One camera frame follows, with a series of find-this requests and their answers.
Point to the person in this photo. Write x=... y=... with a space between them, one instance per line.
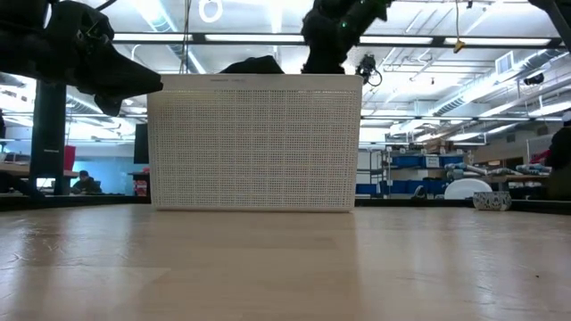
x=561 y=156
x=86 y=185

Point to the red container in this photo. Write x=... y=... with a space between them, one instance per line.
x=69 y=158

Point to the black hanging camera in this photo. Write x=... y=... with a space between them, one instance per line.
x=366 y=67

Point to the white ceiling air vent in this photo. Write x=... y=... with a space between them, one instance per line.
x=504 y=62

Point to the small patterned bowl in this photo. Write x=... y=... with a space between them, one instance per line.
x=492 y=201

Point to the white domed object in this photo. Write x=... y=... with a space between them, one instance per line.
x=464 y=189

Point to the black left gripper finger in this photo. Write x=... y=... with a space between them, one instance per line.
x=109 y=104
x=120 y=76

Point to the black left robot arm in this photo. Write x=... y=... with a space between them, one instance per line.
x=22 y=44

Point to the black monitor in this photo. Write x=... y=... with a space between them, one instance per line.
x=142 y=142

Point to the black garment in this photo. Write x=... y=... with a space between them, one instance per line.
x=254 y=66

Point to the wooden desk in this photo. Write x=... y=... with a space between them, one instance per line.
x=18 y=169

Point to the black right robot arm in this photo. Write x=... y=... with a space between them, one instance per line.
x=352 y=9

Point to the yellow hanging tag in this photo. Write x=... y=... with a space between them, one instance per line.
x=459 y=45

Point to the white perforated plastic laundry basket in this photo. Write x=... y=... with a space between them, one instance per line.
x=254 y=147

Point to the black ceiling camera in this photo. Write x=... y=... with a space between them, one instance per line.
x=534 y=79

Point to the blue storage bin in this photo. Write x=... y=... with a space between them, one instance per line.
x=451 y=160
x=407 y=161
x=366 y=189
x=437 y=187
x=397 y=187

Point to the black aluminium table frame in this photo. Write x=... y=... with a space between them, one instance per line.
x=89 y=203

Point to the black pillar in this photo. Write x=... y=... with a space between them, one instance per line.
x=48 y=134

